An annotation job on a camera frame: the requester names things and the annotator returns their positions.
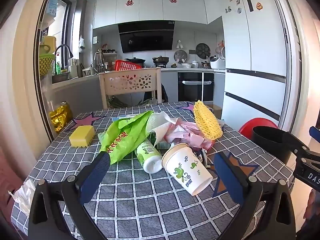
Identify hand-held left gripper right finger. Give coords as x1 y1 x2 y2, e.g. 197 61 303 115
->
214 152 297 240

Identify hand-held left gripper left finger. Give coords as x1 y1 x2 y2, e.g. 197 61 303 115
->
28 151 111 240

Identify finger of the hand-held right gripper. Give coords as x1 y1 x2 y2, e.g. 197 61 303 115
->
309 126 320 143
281 132 320 165

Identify black waste bin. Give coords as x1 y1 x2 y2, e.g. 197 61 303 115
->
251 126 300 167

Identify foil wrapper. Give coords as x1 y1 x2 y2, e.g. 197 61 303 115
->
197 149 208 168

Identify white paper cup green print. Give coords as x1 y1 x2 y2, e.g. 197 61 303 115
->
162 143 213 197

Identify yellow sponge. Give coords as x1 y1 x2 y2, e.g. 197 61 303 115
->
69 125 96 148

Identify green plastic bag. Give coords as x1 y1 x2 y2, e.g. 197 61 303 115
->
99 110 153 165

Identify white green yogurt bottle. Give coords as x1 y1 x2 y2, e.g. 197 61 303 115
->
135 140 163 174

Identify yellow foam fruit net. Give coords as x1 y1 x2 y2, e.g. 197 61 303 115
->
193 100 223 140

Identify pink plastic bag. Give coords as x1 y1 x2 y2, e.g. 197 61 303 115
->
164 117 215 152

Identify white blue box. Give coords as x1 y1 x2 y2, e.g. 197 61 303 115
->
112 114 137 123

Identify white paper towel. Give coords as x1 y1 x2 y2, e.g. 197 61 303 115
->
146 111 178 140

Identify person's right hand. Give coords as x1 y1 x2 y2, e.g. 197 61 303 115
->
303 189 320 230

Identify grey checked star tablecloth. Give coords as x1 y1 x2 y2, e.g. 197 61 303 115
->
10 101 295 240

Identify red round stool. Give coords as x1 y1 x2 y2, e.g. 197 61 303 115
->
238 117 278 137

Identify cardboard box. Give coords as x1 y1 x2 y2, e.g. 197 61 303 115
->
204 102 222 117

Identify gold foil bag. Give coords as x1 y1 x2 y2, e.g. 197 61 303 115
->
49 102 73 133

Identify crumpled white tissue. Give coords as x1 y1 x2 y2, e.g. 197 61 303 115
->
8 179 37 215

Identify green leafy vegetables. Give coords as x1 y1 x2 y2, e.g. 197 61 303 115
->
107 97 158 109

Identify white standing pole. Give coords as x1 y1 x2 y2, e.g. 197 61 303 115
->
200 72 205 103

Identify black built-in oven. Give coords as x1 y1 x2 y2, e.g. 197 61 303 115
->
177 72 215 102

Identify white refrigerator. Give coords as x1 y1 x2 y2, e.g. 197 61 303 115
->
216 0 288 130

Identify cream chair flower cutouts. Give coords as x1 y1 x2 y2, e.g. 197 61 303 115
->
99 67 163 110

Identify white rice cooker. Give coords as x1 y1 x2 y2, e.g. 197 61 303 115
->
210 57 225 70

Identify red plastic basket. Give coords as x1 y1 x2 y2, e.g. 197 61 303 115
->
114 60 143 72

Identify black wok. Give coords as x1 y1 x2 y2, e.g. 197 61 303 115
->
125 57 146 65

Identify yellow-green plastic basket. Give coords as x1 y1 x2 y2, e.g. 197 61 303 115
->
39 54 56 77

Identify dark round steamer rack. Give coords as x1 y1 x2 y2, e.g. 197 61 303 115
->
196 43 210 57

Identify metal round steamer rack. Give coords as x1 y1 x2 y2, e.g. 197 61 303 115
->
174 50 188 63

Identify dark cooking pot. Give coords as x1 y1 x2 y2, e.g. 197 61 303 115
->
152 56 170 65

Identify dark kitchen faucet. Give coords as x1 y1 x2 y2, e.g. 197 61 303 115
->
54 44 73 74

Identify yellow plastic jug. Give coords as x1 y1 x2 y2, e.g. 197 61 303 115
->
40 36 57 54

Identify black range hood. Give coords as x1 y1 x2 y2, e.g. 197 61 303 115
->
118 20 175 54

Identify kitchen window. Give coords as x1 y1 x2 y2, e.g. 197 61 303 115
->
47 0 73 75

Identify white wall cabinets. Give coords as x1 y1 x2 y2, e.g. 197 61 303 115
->
93 0 208 29

